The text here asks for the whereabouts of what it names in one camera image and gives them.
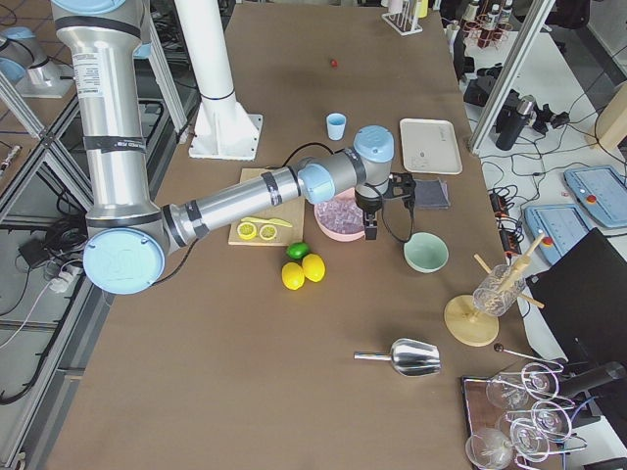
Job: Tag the bamboo cutting board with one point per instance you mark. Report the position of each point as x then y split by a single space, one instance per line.
291 209

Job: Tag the grey folded cloth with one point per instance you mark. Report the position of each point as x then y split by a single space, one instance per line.
431 194

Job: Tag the cream plastic tray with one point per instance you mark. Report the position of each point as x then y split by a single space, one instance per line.
429 146

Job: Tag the metal ice scoop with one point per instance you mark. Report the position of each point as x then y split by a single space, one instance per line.
408 357

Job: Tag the green lime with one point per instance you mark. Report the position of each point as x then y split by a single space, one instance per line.
298 250

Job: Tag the clear textured glass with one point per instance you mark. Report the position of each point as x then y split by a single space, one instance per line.
490 298

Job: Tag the light blue plastic cup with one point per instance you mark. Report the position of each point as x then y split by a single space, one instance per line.
336 126

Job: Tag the lemon slice left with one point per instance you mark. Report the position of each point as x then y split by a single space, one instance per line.
246 230

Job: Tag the green ceramic bowl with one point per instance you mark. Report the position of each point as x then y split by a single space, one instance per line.
425 252

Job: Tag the blue teach pendant near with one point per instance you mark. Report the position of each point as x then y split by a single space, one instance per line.
563 227

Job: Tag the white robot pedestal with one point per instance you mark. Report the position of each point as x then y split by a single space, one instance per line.
223 129

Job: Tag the black thermos bottle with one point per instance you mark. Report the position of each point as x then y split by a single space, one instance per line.
511 121

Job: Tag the blue teach pendant far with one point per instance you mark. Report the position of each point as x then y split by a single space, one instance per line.
601 191

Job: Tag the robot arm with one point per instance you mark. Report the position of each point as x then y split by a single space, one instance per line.
130 237

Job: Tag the black monitor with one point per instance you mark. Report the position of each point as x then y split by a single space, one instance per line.
584 294

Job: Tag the yellow plastic knife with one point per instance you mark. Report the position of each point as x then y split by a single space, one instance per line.
270 221

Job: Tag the white wire cup rack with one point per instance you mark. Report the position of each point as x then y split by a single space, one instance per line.
403 16

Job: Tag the yellow lemon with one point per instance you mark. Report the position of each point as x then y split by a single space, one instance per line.
292 276
313 267

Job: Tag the pink bowl with ice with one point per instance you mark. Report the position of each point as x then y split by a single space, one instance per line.
340 218

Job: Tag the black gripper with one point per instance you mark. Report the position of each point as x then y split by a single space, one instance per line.
367 202

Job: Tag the yellow lemon left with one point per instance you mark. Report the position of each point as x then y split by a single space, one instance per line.
292 276

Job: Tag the wine glass rack tray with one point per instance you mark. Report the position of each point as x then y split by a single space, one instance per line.
518 419

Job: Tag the blue teach pendant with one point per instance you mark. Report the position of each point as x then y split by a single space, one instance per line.
563 227
601 191

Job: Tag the wooden cup tree stand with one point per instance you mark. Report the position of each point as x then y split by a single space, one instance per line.
470 325

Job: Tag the yellow lemon right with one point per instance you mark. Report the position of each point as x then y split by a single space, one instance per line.
313 267

